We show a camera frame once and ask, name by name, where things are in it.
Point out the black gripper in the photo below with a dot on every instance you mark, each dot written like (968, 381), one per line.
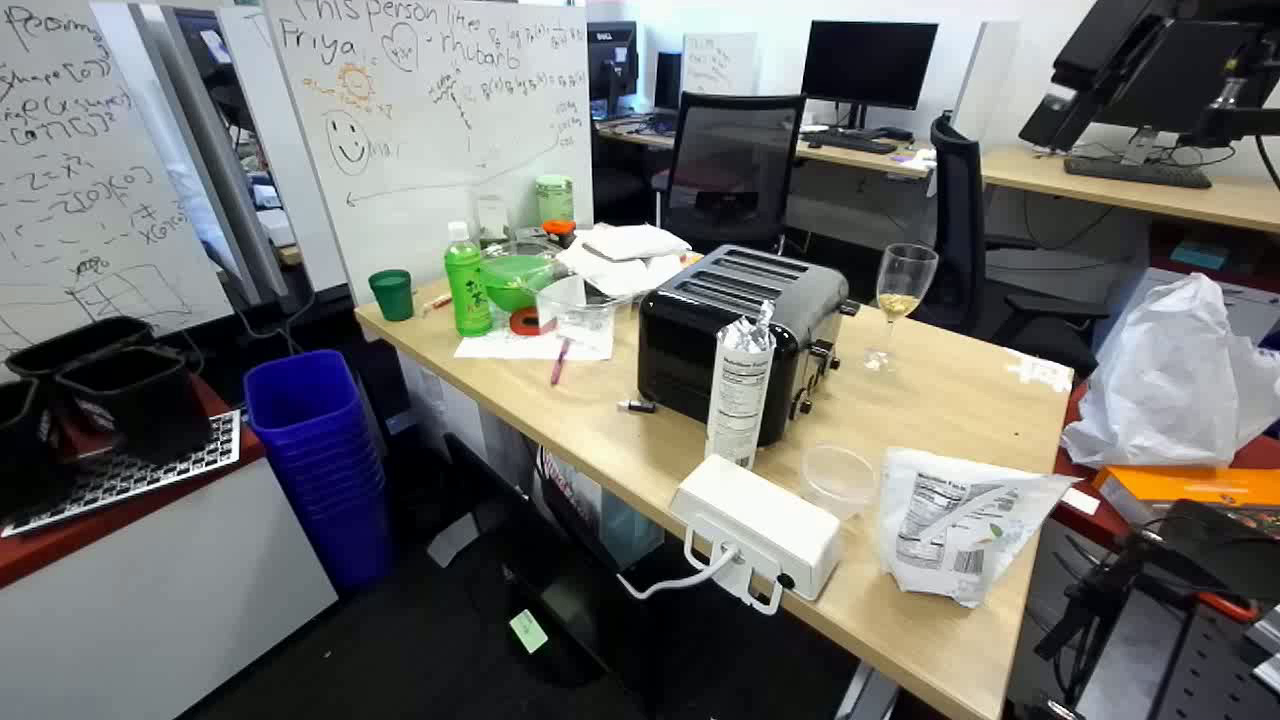
(1117, 47)

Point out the black and silver toaster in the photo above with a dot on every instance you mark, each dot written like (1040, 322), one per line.
(682, 350)

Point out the long wooden office desk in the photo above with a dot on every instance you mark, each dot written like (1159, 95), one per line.
(1032, 168)

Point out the black monitor on stand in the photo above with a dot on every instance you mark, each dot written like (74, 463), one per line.
(1138, 168)

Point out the black computer monitor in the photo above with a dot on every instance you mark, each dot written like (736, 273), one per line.
(871, 66)

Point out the black keyboard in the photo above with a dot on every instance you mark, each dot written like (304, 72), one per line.
(850, 137)

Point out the wine glass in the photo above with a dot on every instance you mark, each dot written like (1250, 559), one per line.
(904, 279)

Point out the large white plastic bag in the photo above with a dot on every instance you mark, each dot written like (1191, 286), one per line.
(1173, 381)

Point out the black mesh office chair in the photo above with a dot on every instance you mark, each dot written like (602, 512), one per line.
(728, 163)

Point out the small white board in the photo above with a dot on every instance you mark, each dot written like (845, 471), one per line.
(722, 66)

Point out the orange folder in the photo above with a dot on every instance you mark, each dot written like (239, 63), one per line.
(1187, 486)

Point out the white labelled plastic bag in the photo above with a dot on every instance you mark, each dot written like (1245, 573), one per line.
(953, 526)

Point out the clear plastic container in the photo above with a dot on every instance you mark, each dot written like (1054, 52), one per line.
(843, 478)

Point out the small dark monitor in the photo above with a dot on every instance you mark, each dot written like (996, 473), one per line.
(612, 63)

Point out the black tripod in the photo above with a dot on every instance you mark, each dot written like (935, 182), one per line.
(1106, 602)

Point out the white rectangular box device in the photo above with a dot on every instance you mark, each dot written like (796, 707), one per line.
(763, 522)

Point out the light green canister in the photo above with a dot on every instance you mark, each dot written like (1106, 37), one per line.
(554, 201)

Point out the small orange object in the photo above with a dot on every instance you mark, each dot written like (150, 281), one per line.
(560, 233)

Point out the clear plastic cup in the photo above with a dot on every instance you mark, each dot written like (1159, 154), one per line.
(560, 301)

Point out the pink pen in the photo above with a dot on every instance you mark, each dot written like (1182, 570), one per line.
(560, 363)

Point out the green snack bag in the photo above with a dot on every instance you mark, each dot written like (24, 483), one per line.
(514, 281)

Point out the small red object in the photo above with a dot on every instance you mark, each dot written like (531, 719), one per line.
(531, 325)

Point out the white paper sheet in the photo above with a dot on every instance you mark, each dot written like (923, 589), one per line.
(514, 346)

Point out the green plastic bottle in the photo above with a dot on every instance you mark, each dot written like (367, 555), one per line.
(470, 286)

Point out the whiteboard with smiley drawing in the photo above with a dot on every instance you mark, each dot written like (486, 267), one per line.
(440, 145)

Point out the dark green cup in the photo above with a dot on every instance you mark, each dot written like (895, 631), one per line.
(392, 296)

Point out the green paper label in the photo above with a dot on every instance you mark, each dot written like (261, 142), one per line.
(531, 631)

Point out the stack of blue bins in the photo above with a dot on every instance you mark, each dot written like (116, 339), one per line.
(312, 454)

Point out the black fabric pot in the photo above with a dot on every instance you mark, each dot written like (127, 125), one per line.
(81, 340)
(142, 400)

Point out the whiteboard with handwriting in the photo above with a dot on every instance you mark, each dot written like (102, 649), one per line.
(81, 187)

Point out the perforated metal tray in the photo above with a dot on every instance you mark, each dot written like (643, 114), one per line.
(133, 473)

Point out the white cabinet with red top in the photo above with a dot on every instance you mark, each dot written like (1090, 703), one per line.
(145, 615)

